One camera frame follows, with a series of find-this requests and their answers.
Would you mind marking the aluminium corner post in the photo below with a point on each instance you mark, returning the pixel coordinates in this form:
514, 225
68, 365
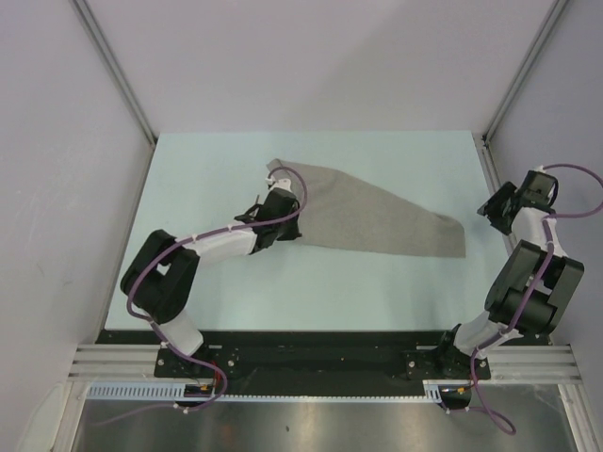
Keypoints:
101, 44
544, 34

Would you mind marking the grey cloth napkin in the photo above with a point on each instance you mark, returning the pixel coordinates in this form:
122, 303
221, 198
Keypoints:
346, 213

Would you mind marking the white slotted cable duct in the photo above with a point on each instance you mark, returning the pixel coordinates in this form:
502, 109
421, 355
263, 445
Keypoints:
182, 392

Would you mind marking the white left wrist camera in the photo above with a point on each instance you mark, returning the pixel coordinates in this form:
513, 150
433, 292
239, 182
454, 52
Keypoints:
274, 183

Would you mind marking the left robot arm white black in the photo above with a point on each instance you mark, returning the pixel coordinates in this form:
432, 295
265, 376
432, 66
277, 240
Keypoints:
158, 282

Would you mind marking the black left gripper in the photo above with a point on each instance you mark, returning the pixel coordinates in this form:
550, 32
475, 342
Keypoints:
291, 233

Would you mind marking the right aluminium corner post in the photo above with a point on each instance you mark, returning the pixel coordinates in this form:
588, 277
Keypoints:
544, 34

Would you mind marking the left aluminium corner post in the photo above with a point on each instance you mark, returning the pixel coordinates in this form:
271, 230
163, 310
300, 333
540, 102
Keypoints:
101, 44

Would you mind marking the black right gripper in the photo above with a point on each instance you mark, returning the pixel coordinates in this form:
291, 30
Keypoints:
490, 206

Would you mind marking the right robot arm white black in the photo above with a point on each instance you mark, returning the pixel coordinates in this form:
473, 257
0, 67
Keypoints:
534, 287

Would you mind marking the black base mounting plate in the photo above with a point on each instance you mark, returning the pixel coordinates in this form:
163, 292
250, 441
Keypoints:
321, 364

